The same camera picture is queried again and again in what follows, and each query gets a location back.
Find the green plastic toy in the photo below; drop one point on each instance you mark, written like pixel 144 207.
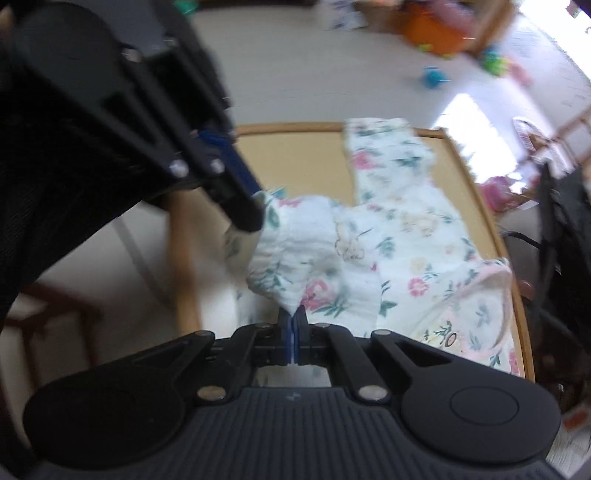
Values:
pixel 494 60

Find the pink plastic toy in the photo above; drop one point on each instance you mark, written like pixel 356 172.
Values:
pixel 496 189

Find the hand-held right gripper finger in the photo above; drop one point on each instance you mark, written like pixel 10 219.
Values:
pixel 288 341
pixel 298 341

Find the person's left forearm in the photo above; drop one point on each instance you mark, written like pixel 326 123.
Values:
pixel 69 184

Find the brown wooden frame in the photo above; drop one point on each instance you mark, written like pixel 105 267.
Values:
pixel 69 300

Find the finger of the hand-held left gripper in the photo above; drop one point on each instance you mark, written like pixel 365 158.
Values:
pixel 240 212
pixel 231 159

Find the blue toy cup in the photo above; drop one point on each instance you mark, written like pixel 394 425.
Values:
pixel 431 76

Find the orange toy bin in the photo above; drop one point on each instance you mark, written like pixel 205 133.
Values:
pixel 429 27

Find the black reclining chair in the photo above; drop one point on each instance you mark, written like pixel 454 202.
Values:
pixel 563 230

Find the floral bunny baby shirt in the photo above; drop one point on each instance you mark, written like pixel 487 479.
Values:
pixel 401 230

